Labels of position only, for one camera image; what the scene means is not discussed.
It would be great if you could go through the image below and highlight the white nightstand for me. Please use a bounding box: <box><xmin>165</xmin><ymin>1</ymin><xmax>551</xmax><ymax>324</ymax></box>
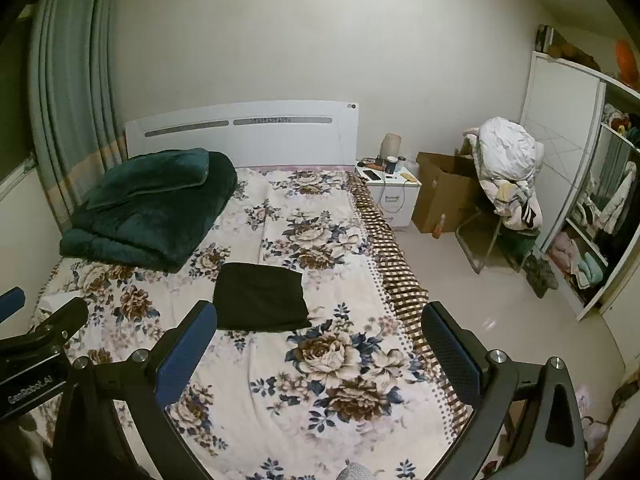
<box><xmin>355</xmin><ymin>160</ymin><xmax>422</xmax><ymax>230</ymax></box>

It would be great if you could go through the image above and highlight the pile of white clothes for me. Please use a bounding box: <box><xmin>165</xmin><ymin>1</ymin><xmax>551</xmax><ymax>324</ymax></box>
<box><xmin>461</xmin><ymin>117</ymin><xmax>544</xmax><ymax>231</ymax></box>

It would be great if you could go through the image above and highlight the grey-green curtain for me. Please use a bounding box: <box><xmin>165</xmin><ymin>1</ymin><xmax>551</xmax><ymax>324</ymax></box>
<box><xmin>27</xmin><ymin>0</ymin><xmax>127</xmax><ymax>231</ymax></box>

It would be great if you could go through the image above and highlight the beige lamp on nightstand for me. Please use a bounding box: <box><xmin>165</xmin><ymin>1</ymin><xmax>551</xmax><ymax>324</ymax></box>
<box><xmin>380</xmin><ymin>132</ymin><xmax>401</xmax><ymax>159</ymax></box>

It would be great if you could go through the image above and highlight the metal folding chair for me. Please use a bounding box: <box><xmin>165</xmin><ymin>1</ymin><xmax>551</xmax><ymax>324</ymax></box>
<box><xmin>454</xmin><ymin>209</ymin><xmax>539</xmax><ymax>274</ymax></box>

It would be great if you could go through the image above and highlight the white wardrobe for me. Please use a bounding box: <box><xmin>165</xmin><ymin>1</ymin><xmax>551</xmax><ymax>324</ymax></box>
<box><xmin>520</xmin><ymin>52</ymin><xmax>639</xmax><ymax>320</ymax></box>

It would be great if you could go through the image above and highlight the dark green folded quilt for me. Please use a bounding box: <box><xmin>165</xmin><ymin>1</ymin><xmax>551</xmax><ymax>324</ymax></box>
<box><xmin>60</xmin><ymin>148</ymin><xmax>238</xmax><ymax>273</ymax></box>

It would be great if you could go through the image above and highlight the white bed headboard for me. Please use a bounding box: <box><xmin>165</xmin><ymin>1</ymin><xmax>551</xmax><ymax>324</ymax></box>
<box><xmin>126</xmin><ymin>100</ymin><xmax>359</xmax><ymax>167</ymax></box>

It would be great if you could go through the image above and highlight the brown cardboard box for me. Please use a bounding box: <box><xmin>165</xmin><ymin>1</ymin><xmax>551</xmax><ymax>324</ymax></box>
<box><xmin>412</xmin><ymin>152</ymin><xmax>480</xmax><ymax>233</ymax></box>

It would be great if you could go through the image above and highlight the floral bed blanket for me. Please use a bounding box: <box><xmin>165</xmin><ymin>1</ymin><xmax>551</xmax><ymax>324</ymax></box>
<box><xmin>34</xmin><ymin>169</ymin><xmax>470</xmax><ymax>479</ymax></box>

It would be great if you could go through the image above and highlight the black striped sweater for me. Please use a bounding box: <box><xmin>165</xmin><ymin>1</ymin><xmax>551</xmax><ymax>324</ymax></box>
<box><xmin>213</xmin><ymin>262</ymin><xmax>311</xmax><ymax>333</ymax></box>

